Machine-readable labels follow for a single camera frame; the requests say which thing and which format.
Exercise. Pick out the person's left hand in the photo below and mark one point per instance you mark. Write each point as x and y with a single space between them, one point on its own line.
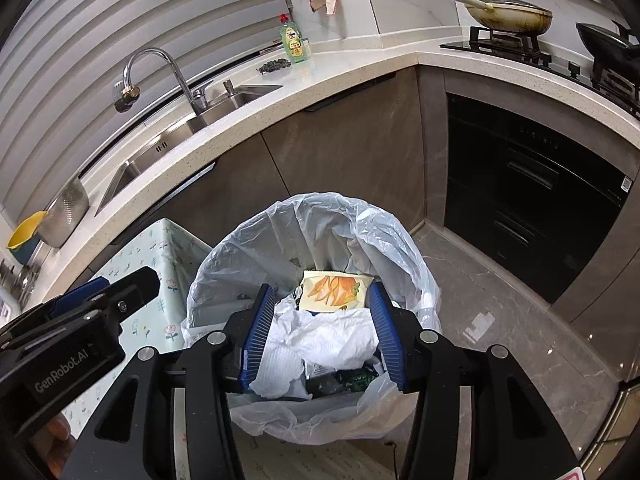
57 430

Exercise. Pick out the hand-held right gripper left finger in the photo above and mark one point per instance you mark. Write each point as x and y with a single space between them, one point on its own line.
260 340

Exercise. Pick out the black frying pan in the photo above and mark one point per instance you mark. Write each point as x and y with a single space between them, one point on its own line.
605 42

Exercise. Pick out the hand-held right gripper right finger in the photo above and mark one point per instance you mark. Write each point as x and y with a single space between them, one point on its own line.
387 340

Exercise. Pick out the black built-in oven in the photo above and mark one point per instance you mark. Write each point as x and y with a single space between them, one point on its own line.
525 185

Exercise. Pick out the steel sink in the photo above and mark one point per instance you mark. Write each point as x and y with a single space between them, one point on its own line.
150 155

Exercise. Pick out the chrome faucet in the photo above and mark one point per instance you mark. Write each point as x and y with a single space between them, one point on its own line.
165 57

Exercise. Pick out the black gas stove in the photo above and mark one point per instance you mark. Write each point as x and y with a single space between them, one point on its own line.
500 45

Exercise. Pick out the floral tablecloth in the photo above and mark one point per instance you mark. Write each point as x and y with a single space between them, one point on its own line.
160 255

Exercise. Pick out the sink soap dispenser knob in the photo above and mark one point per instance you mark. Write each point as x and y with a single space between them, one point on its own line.
228 87

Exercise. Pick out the trash bin with white bag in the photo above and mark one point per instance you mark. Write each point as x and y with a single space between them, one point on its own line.
320 225

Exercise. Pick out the dark scouring pad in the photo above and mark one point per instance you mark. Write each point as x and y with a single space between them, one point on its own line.
274 65

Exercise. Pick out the torn cream snack wrapper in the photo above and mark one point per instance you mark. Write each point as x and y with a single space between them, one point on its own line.
330 292

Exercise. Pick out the white paper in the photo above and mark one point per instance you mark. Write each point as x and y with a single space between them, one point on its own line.
330 340

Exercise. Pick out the brown kitchen cabinet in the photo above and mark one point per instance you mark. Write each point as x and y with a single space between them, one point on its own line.
340 160

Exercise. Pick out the green dish soap bottle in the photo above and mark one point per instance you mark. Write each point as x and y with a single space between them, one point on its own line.
292 42

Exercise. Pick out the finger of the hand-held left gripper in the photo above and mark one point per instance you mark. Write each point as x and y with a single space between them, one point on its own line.
85 292
132 287

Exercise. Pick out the cream wok with lid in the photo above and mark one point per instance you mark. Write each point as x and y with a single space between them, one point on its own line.
515 17

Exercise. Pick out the steel colander bowl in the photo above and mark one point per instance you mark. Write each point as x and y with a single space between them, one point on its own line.
65 215

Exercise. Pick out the grey window blind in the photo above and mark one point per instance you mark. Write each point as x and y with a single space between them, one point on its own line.
100 10

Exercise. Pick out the green drink carton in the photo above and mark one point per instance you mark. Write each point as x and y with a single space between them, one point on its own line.
350 379

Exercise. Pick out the yellow and blue basin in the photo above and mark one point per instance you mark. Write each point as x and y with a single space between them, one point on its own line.
25 232

